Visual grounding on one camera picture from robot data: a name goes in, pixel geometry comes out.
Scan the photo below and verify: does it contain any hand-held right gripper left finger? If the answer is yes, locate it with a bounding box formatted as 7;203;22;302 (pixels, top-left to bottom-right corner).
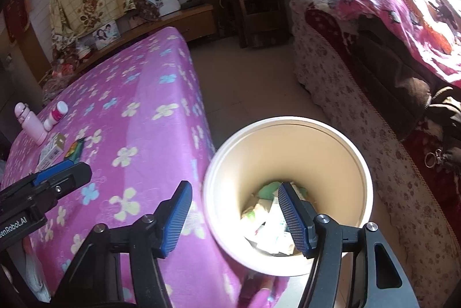
48;180;194;308

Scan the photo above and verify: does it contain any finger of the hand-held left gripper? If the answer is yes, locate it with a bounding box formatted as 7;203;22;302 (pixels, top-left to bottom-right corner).
31;161;93;201

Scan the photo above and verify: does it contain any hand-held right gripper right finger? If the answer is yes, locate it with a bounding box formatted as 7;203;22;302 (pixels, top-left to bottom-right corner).
277;181;420;308

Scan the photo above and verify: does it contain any colourful snack packet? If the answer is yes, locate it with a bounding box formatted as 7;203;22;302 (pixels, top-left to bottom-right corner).
65;137;87;165

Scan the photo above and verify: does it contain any white trash bin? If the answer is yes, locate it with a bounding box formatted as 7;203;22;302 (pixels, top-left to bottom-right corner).
202;117;374;277

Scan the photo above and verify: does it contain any small yellow and white carton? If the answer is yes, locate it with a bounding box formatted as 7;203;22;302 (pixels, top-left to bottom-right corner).
36;133;67;172

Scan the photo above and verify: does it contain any green wrapper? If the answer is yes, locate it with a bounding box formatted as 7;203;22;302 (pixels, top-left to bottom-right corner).
257;182;310;201

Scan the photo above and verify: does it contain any small white bottle pink label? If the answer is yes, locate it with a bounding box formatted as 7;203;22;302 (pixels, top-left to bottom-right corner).
43;101;69;132

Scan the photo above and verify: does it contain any pile of plastic bags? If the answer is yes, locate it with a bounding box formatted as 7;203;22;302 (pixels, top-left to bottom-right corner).
41;56;80;103

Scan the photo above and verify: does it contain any pink floral tablecloth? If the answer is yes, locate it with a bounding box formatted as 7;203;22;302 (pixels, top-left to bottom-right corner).
0;26;289;308

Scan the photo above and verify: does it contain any floral sofa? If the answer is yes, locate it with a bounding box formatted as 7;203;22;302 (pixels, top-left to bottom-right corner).
290;0;461;308

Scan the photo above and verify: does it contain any black cushion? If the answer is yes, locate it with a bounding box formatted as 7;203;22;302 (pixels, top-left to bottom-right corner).
356;16;433;140

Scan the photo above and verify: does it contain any wooden cabinet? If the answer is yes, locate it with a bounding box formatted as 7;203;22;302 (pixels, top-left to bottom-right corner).
38;2;217;85

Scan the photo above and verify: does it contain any pink printed blanket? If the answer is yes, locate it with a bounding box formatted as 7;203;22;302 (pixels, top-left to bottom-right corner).
335;0;461;85

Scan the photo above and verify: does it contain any photo frame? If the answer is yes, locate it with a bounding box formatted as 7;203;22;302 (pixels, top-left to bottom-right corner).
93;20;121;50

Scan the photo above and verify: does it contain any dark red wall hanging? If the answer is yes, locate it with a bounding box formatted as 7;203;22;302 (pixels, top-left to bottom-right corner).
3;0;30;42

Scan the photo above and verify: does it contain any brown bag with key ring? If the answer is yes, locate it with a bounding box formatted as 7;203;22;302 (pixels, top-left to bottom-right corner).
424;87;461;176

